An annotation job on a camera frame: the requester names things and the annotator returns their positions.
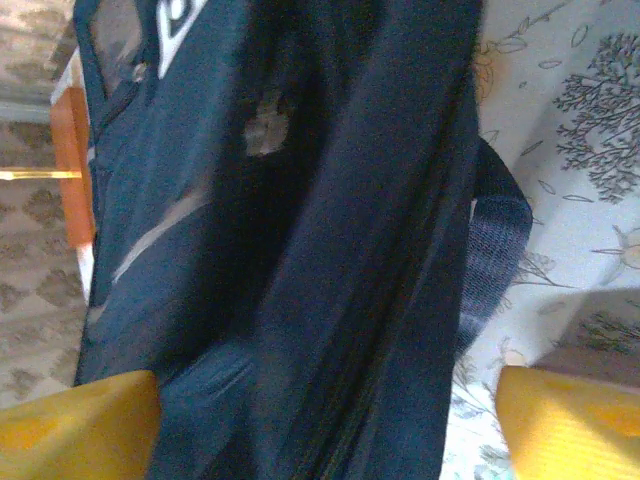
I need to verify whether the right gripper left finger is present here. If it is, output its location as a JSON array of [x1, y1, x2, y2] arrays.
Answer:
[[0, 369, 163, 480]]

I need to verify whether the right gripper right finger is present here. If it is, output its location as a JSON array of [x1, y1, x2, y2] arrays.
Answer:
[[499, 364, 640, 480]]

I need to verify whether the navy blue backpack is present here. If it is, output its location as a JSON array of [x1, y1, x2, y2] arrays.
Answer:
[[72, 0, 534, 480]]

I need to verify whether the floral table cover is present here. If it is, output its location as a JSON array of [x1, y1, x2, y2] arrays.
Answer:
[[62, 0, 640, 480]]

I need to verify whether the orange wooden base plate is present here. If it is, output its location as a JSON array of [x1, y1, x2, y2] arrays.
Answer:
[[48, 85, 97, 250]]

